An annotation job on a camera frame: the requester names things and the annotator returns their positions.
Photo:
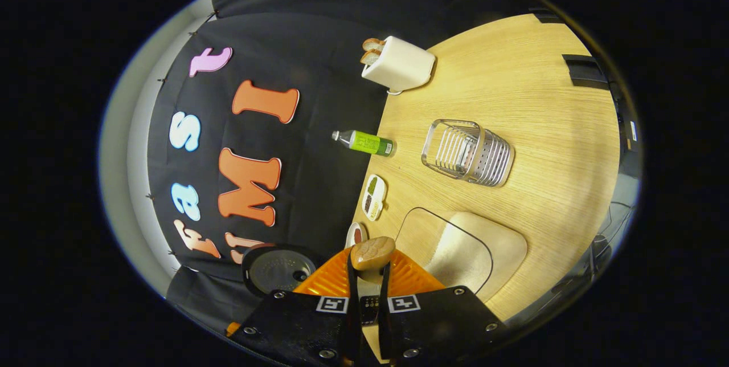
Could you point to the white divided bean dish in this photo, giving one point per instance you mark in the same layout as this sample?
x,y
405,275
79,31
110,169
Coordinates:
x,y
374,197

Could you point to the green drink bottle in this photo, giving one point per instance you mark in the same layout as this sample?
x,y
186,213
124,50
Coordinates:
x,y
367,142

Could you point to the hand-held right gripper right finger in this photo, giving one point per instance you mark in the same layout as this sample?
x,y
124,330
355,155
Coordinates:
x,y
385,321

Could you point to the wooden spoon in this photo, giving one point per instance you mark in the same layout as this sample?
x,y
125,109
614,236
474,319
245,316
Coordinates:
x,y
373,253

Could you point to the white toaster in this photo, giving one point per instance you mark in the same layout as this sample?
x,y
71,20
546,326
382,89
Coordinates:
x,y
401,65

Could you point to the toasted bread slice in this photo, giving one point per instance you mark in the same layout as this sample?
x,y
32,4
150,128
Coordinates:
x,y
370,57
373,44

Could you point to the black rice cooker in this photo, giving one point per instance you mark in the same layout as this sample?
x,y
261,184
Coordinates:
x,y
279,269

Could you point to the black tape strip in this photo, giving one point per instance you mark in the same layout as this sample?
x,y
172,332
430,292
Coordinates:
x,y
547,15
585,72

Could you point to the small round white plate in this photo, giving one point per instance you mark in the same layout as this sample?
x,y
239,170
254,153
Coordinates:
x,y
356,236

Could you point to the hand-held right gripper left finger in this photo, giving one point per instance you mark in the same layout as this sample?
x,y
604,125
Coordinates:
x,y
353,321

